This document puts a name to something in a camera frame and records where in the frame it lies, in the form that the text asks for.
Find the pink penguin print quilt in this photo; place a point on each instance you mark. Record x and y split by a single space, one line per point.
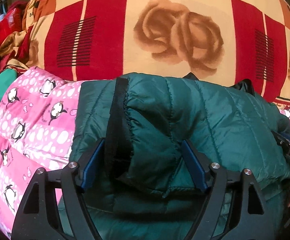
37 123

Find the red cream rose blanket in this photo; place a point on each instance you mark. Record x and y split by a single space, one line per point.
219 41

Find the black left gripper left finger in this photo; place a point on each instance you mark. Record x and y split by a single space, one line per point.
53 206

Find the dark green quilted puffer jacket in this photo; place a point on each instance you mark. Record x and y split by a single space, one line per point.
143 189

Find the red crumpled fabric pile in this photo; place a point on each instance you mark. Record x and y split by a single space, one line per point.
14 39

